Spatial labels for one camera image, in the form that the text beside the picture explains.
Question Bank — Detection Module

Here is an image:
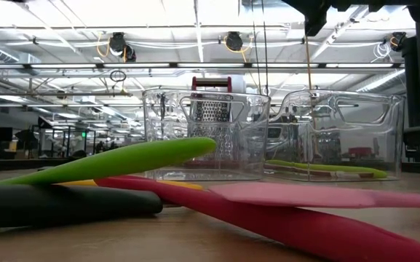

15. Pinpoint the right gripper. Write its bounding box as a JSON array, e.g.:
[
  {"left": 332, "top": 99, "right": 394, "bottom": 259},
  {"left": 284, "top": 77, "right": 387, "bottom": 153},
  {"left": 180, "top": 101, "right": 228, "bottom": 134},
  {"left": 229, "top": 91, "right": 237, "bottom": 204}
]
[{"left": 282, "top": 0, "right": 414, "bottom": 37}]

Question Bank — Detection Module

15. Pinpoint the green silicone spoon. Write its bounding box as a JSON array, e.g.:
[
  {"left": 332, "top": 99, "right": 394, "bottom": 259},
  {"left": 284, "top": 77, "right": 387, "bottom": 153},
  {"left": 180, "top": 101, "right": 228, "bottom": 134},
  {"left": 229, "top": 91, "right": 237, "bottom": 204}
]
[{"left": 265, "top": 159, "right": 389, "bottom": 180}]

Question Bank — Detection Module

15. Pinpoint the pink silicone spatula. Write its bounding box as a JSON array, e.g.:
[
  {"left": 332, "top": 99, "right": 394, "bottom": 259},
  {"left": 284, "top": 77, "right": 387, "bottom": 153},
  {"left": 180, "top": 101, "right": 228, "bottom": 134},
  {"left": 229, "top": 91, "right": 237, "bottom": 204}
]
[{"left": 208, "top": 181, "right": 420, "bottom": 210}]

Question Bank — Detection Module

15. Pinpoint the yellow silicone spatula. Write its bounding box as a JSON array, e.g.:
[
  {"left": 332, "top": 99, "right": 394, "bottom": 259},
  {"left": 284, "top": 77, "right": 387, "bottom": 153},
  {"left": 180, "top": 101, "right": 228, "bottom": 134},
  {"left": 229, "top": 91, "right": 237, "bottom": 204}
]
[{"left": 55, "top": 178, "right": 206, "bottom": 191}]

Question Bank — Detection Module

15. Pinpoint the green silicone spatula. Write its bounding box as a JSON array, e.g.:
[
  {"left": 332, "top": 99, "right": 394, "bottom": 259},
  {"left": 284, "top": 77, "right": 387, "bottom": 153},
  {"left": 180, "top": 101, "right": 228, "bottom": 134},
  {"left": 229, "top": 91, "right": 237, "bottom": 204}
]
[{"left": 0, "top": 136, "right": 218, "bottom": 186}]

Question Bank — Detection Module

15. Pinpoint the knife with thick black handle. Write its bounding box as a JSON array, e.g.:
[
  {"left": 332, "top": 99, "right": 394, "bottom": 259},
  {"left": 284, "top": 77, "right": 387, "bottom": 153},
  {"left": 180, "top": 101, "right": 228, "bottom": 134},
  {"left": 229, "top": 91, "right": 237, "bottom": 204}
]
[{"left": 0, "top": 183, "right": 164, "bottom": 230}]

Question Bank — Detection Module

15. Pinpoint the clear plastic bin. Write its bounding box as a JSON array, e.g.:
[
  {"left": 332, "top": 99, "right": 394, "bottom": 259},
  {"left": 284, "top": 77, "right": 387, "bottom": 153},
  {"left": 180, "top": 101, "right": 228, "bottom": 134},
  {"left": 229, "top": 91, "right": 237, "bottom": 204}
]
[
  {"left": 141, "top": 88, "right": 272, "bottom": 182},
  {"left": 266, "top": 89, "right": 406, "bottom": 182}
]

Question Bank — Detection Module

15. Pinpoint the red and steel box grater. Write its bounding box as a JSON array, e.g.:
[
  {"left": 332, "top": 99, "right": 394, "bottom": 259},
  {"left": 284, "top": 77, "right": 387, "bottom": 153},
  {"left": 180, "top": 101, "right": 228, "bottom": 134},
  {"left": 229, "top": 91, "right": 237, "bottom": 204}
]
[{"left": 187, "top": 75, "right": 249, "bottom": 169}]

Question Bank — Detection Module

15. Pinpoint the black monitor stand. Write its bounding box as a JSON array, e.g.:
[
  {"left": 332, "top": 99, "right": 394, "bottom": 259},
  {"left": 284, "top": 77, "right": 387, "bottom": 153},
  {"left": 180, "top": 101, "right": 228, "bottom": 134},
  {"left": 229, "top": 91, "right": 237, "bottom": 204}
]
[{"left": 404, "top": 36, "right": 420, "bottom": 163}]

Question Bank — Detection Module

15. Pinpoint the red background crate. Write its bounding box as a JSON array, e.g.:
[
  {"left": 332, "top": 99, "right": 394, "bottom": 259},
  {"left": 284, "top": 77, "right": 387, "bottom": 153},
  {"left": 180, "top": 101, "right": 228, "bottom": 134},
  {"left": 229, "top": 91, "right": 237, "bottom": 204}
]
[{"left": 347, "top": 146, "right": 375, "bottom": 159}]

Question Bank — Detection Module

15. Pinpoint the red silicone spoon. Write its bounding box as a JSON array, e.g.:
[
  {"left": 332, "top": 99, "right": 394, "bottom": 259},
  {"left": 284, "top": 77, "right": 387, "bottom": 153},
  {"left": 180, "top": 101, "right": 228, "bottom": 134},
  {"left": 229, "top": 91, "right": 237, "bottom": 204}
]
[{"left": 93, "top": 175, "right": 420, "bottom": 262}]

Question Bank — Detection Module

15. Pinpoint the background robot workstation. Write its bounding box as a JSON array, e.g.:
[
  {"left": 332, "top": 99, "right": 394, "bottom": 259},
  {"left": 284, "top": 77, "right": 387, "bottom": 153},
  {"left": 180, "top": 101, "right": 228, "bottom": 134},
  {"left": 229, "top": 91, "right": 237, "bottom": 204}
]
[{"left": 31, "top": 115, "right": 98, "bottom": 159}]

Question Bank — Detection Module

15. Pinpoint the yellow cable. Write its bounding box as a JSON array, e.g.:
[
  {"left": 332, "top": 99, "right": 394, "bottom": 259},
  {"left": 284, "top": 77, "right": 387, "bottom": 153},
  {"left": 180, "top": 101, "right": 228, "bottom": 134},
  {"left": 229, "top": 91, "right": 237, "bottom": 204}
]
[{"left": 304, "top": 36, "right": 323, "bottom": 157}]

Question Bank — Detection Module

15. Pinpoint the black ceiling cable reel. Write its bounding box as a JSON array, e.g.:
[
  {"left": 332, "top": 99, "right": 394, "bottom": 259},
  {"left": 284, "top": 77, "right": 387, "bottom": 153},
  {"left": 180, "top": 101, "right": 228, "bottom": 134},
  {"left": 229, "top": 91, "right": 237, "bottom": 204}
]
[
  {"left": 107, "top": 31, "right": 138, "bottom": 63},
  {"left": 389, "top": 31, "right": 408, "bottom": 52},
  {"left": 225, "top": 31, "right": 245, "bottom": 52}
]

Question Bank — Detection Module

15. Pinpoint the ceiling light rail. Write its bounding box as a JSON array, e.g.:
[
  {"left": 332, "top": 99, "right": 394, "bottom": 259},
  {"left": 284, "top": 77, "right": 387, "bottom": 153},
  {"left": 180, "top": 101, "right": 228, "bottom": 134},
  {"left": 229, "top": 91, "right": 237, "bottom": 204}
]
[{"left": 0, "top": 61, "right": 406, "bottom": 71}]

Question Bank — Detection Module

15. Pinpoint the hanging black cable loop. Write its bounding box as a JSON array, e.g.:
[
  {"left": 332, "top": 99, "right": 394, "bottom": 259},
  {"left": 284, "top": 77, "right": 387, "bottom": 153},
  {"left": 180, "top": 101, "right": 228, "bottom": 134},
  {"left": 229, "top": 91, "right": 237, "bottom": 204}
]
[{"left": 108, "top": 69, "right": 127, "bottom": 83}]

